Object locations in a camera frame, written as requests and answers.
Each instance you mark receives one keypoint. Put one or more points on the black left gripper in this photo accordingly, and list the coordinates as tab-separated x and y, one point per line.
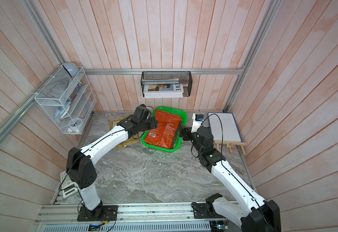
153	123

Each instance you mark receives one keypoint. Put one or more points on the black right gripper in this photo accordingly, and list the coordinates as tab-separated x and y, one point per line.
186	131

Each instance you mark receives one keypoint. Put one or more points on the red chip bag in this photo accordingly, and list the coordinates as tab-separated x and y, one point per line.
163	136

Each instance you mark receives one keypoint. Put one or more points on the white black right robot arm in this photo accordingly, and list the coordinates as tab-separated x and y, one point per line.
252	213

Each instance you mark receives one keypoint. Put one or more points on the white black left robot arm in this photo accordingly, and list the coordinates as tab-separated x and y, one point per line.
81	162

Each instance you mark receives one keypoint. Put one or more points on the green plastic basket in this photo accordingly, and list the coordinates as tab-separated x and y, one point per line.
177	139

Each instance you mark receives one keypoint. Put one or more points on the white LOEWE book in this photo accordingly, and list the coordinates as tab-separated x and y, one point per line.
170	88

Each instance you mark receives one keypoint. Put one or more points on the small wooden easel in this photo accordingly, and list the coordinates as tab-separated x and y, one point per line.
230	145

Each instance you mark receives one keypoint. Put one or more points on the white calculator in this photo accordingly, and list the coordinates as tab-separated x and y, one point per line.
68	187

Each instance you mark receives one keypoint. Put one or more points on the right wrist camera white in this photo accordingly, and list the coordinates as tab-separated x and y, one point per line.
197	122

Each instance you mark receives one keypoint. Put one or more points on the white board blue frame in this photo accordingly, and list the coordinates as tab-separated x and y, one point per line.
223	125

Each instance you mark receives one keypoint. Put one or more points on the black mesh wall shelf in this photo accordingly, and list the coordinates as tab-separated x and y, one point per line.
184	77

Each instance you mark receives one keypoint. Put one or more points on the white wire wall rack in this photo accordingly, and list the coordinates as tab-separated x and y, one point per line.
64	98

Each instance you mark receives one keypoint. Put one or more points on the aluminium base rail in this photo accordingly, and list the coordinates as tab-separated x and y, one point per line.
139	217

